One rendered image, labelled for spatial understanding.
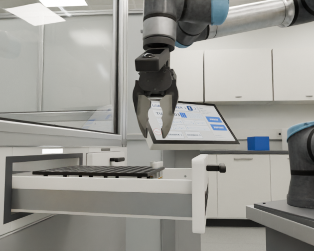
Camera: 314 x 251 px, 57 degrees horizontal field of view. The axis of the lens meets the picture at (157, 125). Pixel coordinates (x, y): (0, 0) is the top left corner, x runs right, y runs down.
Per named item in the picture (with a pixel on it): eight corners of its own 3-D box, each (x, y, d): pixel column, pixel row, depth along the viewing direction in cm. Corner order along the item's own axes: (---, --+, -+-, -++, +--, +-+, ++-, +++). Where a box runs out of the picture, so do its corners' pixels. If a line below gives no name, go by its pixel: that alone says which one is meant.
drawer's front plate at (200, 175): (208, 199, 70) (208, 154, 71) (204, 235, 42) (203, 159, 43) (201, 199, 71) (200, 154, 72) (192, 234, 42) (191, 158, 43)
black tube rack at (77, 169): (164, 194, 67) (164, 166, 67) (147, 210, 50) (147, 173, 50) (75, 191, 71) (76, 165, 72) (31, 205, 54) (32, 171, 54)
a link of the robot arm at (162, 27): (174, 15, 61) (136, 18, 62) (173, 37, 60) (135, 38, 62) (178, 30, 68) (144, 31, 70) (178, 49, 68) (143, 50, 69)
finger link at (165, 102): (180, 137, 66) (175, 97, 66) (176, 136, 60) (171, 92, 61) (166, 139, 66) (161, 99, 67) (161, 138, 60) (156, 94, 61)
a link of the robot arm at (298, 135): (314, 166, 91) (310, 123, 92) (351, 168, 78) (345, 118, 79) (280, 169, 88) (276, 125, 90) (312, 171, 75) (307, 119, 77)
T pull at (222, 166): (224, 170, 60) (224, 163, 60) (226, 173, 52) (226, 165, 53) (207, 169, 61) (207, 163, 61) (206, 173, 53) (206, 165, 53)
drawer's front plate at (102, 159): (124, 181, 107) (124, 151, 108) (91, 193, 79) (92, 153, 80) (119, 181, 108) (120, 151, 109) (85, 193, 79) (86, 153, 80)
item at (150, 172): (164, 169, 67) (164, 166, 67) (147, 177, 50) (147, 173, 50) (157, 169, 68) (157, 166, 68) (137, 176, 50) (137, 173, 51)
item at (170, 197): (200, 193, 69) (200, 168, 70) (192, 220, 44) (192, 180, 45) (48, 189, 77) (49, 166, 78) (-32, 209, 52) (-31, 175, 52)
